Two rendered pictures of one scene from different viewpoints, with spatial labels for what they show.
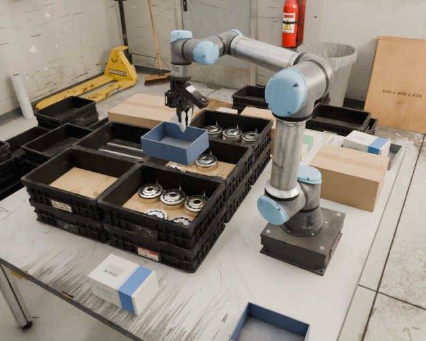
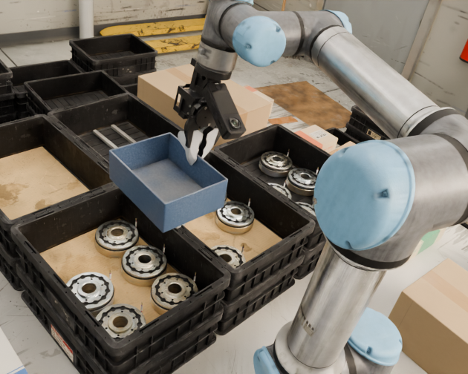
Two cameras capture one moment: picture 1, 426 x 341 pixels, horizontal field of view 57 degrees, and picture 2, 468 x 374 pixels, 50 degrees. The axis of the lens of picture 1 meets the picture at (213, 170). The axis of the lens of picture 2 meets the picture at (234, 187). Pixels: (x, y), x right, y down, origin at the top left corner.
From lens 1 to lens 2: 54 cm
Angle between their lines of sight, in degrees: 10
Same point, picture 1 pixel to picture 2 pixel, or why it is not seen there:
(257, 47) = (359, 64)
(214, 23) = not seen: outside the picture
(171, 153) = (144, 199)
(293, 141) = (347, 294)
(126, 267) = (1, 362)
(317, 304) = not seen: outside the picture
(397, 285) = not seen: outside the picture
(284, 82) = (360, 176)
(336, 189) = (434, 354)
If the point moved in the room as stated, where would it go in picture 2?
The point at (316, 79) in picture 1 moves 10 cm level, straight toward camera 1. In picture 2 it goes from (445, 192) to (419, 238)
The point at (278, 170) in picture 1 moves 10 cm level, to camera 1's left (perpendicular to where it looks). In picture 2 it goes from (303, 328) to (238, 305)
